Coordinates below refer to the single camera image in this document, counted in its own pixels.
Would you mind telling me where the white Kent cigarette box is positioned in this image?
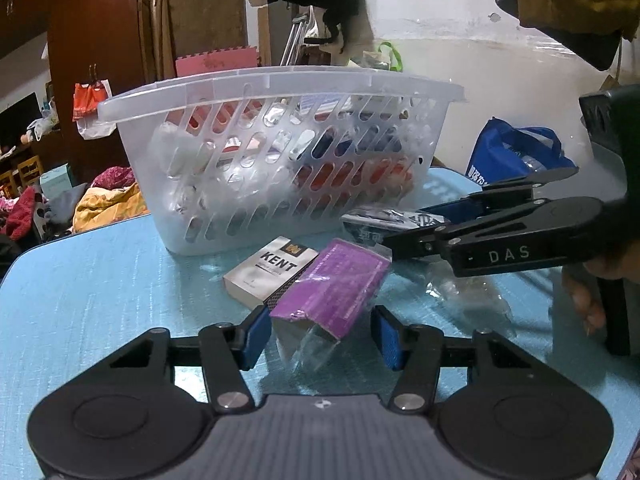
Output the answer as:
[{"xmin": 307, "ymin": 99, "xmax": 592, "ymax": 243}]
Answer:
[{"xmin": 224, "ymin": 236, "xmax": 318, "ymax": 310}]

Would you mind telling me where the purple cardboard box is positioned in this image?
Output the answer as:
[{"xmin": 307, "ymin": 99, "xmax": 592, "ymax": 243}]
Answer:
[{"xmin": 271, "ymin": 238, "xmax": 392, "ymax": 339}]

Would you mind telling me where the person's right hand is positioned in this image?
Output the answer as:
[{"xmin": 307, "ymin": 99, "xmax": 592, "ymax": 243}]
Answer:
[{"xmin": 562, "ymin": 242, "xmax": 640, "ymax": 336}]

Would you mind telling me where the blue shopping bag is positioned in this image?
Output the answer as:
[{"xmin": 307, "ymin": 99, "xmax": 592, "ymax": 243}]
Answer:
[{"xmin": 465, "ymin": 117, "xmax": 575, "ymax": 185}]

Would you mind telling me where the red ball in plastic bag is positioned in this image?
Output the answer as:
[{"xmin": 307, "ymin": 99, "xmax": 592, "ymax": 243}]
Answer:
[{"xmin": 293, "ymin": 158, "xmax": 414, "ymax": 197}]

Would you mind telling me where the green and white tote bag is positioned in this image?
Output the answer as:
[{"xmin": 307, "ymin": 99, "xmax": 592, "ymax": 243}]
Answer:
[{"xmin": 348, "ymin": 41, "xmax": 404, "ymax": 73}]

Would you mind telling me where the white plastic laundry basket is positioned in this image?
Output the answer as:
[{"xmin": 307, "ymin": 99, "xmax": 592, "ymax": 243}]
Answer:
[{"xmin": 98, "ymin": 66, "xmax": 464, "ymax": 256}]

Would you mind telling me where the yellow patterned blanket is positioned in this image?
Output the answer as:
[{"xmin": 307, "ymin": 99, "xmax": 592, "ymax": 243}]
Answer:
[{"xmin": 72, "ymin": 183, "xmax": 149, "ymax": 233}]

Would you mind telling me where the brown hanging bag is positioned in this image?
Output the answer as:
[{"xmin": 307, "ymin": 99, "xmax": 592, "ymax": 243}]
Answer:
[{"xmin": 495, "ymin": 0, "xmax": 639, "ymax": 72}]

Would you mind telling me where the teal storage box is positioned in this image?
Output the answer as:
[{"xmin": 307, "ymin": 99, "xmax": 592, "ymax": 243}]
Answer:
[{"xmin": 39, "ymin": 164, "xmax": 76, "ymax": 200}]

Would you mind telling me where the pink foam mat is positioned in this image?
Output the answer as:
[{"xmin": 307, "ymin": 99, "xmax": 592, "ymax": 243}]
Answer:
[{"xmin": 175, "ymin": 47, "xmax": 258, "ymax": 77}]

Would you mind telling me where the red and white plastic bag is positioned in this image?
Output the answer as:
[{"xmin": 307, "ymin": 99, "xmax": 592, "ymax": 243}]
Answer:
[{"xmin": 73, "ymin": 79, "xmax": 116, "ymax": 141}]

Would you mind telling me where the black television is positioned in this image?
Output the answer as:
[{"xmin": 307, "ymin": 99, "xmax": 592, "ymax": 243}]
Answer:
[{"xmin": 0, "ymin": 92, "xmax": 42, "ymax": 150}]

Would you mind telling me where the brown wooden board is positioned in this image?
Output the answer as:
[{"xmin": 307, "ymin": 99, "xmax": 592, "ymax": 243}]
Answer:
[{"xmin": 169, "ymin": 0, "xmax": 247, "ymax": 58}]

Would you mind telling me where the dark red wooden wardrobe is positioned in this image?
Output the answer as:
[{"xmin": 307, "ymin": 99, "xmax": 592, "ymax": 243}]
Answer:
[{"xmin": 1, "ymin": 0, "xmax": 153, "ymax": 181}]

